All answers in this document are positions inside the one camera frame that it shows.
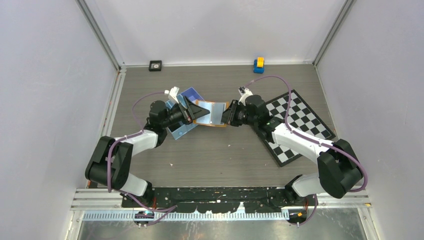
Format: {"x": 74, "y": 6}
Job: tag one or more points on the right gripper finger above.
{"x": 232, "y": 108}
{"x": 227, "y": 118}

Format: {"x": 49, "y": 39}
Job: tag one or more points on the blue yellow toy block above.
{"x": 258, "y": 65}

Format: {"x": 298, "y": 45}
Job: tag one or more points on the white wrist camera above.
{"x": 244, "y": 94}
{"x": 172, "y": 94}

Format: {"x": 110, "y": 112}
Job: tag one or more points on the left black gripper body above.
{"x": 179, "y": 114}

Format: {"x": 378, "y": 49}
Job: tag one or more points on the blue purple three-drawer organizer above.
{"x": 179, "y": 129}

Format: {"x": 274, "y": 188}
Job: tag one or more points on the black white checkerboard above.
{"x": 302, "y": 117}

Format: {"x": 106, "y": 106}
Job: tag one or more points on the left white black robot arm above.
{"x": 110, "y": 162}

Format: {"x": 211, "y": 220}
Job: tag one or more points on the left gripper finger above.
{"x": 195, "y": 111}
{"x": 204, "y": 120}

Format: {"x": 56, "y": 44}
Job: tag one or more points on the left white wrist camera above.
{"x": 172, "y": 94}

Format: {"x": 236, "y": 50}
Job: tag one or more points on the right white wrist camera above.
{"x": 244, "y": 94}

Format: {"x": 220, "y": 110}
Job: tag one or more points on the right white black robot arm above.
{"x": 338, "y": 170}

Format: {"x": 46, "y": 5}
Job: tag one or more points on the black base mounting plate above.
{"x": 218, "y": 200}

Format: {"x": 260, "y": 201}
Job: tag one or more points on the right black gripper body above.
{"x": 241, "y": 116}

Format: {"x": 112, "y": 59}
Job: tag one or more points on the small black square box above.
{"x": 155, "y": 66}

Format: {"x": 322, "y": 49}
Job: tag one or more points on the orange leather card holder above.
{"x": 216, "y": 111}

